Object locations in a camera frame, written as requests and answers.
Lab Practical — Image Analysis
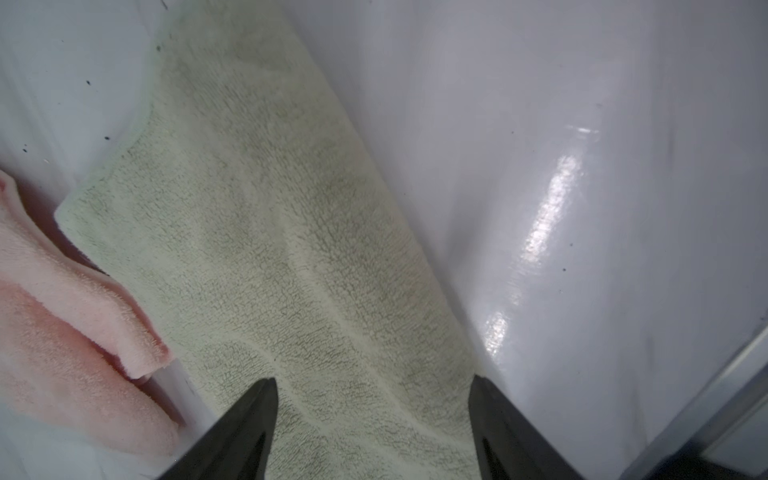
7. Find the aluminium mounting rail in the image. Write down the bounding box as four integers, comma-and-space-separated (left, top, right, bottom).
621, 326, 767, 479

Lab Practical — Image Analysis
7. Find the light green towel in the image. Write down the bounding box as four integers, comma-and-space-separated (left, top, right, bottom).
55, 1, 479, 479

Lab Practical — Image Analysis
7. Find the pink towel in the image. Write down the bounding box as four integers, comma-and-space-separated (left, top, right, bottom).
1, 174, 178, 457

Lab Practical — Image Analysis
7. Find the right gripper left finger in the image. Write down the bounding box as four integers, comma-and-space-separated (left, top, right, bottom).
160, 378, 279, 480

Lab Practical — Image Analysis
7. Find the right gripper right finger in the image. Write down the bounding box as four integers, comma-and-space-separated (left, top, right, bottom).
468, 375, 581, 480

